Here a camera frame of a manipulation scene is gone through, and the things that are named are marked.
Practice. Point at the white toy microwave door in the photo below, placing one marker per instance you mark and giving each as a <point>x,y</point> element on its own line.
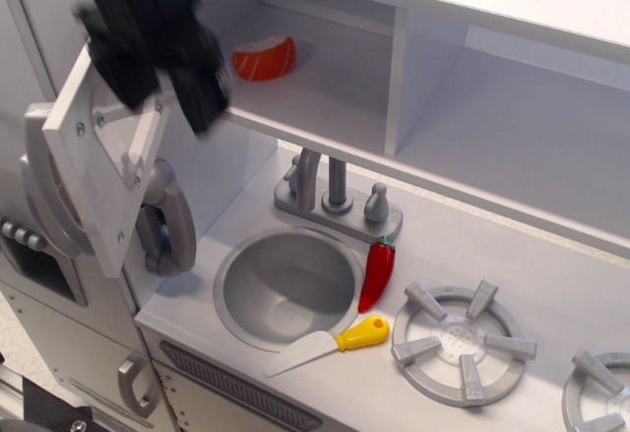
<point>100,154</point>

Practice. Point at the silver fridge handle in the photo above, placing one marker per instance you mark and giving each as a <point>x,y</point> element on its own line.
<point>36,184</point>
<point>136,389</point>

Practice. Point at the silver toy faucet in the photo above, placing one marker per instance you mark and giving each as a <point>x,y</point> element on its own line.
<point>329,201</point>

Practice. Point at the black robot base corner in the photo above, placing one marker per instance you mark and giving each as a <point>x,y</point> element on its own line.
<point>25,406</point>

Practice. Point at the silver stove burner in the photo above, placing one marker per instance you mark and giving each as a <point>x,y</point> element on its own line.
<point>596,395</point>
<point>459,345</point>

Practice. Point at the red toy chili pepper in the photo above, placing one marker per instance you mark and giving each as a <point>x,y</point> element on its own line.
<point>378,271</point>

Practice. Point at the silver lower fridge handle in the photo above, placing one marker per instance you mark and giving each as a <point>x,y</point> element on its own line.
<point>136,389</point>

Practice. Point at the yellow handled toy knife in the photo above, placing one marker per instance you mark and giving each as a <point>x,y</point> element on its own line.
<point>371,331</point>

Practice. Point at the grey oven vent panel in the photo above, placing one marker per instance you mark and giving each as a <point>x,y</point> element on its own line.
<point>285,414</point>

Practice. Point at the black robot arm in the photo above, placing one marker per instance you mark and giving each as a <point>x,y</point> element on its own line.
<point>130,41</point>

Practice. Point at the silver round sink basin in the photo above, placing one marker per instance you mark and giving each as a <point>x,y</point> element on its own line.
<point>282,284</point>

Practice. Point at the orange salmon sushi toy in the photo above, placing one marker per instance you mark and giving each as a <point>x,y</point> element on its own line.
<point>265,59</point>

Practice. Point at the grey ice dispenser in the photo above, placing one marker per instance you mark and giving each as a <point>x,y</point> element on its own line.
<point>31,256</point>

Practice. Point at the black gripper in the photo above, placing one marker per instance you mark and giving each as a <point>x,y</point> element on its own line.
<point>130,39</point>

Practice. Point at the silver upper fridge handle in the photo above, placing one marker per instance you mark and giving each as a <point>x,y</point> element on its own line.
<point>36,184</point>

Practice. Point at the silver toy wall phone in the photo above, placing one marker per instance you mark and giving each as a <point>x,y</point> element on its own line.
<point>165,225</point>

